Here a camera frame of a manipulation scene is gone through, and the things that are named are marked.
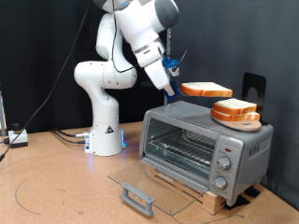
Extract vertical metal pole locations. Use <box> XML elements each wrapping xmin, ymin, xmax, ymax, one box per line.
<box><xmin>164</xmin><ymin>27</ymin><xmax>173</xmax><ymax>105</ymax></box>

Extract grey curtain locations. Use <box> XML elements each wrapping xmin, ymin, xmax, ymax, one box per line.
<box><xmin>169</xmin><ymin>0</ymin><xmax>299</xmax><ymax>211</ymax></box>

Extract metal stand leg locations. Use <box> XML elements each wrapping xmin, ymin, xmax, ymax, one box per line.
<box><xmin>0</xmin><ymin>90</ymin><xmax>7</xmax><ymax>136</ymax></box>

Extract black metal bookend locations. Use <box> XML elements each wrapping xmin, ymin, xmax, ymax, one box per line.
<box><xmin>242</xmin><ymin>72</ymin><xmax>267</xmax><ymax>126</ymax></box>

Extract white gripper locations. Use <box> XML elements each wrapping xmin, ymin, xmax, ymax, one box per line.
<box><xmin>134</xmin><ymin>41</ymin><xmax>176</xmax><ymax>97</ymax></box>

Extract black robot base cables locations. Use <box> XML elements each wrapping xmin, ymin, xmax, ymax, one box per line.
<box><xmin>50</xmin><ymin>128</ymin><xmax>92</xmax><ymax>145</ymax></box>

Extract black curtain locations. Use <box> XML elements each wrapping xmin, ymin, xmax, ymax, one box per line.
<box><xmin>0</xmin><ymin>0</ymin><xmax>171</xmax><ymax>133</ymax></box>

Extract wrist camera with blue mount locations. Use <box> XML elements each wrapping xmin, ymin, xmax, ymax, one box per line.
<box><xmin>162</xmin><ymin>56</ymin><xmax>181</xmax><ymax>77</ymax></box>

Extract white bread slice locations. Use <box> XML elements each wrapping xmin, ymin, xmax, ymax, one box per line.
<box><xmin>210</xmin><ymin>108</ymin><xmax>261</xmax><ymax>122</ymax></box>
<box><xmin>212</xmin><ymin>98</ymin><xmax>258</xmax><ymax>116</ymax></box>
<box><xmin>180</xmin><ymin>81</ymin><xmax>234</xmax><ymax>98</ymax></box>

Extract black tape strip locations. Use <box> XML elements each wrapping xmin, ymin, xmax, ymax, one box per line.
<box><xmin>244</xmin><ymin>186</ymin><xmax>261</xmax><ymax>199</ymax></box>

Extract round wooden board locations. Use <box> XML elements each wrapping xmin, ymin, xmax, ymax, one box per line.
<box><xmin>214</xmin><ymin>119</ymin><xmax>263</xmax><ymax>133</ymax></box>

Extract long black hanging cable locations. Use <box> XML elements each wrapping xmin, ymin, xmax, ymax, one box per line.
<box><xmin>0</xmin><ymin>0</ymin><xmax>93</xmax><ymax>162</ymax></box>

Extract glass oven door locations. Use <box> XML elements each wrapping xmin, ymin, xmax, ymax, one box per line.
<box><xmin>107</xmin><ymin>157</ymin><xmax>209</xmax><ymax>217</ymax></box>

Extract silver oven knob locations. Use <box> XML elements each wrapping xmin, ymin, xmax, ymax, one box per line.
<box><xmin>212</xmin><ymin>175</ymin><xmax>228</xmax><ymax>190</ymax></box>
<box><xmin>217</xmin><ymin>156</ymin><xmax>233</xmax><ymax>171</ymax></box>

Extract silver toaster oven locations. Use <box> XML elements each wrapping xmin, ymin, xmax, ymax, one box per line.
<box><xmin>138</xmin><ymin>100</ymin><xmax>275</xmax><ymax>206</ymax></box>

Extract emergency stop button box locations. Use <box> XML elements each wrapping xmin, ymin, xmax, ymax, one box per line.
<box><xmin>7</xmin><ymin>122</ymin><xmax>29</xmax><ymax>148</ymax></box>

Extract wooden slatted base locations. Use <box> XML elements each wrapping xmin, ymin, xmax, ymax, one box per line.
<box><xmin>145</xmin><ymin>160</ymin><xmax>226</xmax><ymax>216</ymax></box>

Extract wire oven rack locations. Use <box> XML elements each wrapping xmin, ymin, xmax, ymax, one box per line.
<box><xmin>147</xmin><ymin>128</ymin><xmax>218</xmax><ymax>171</ymax></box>

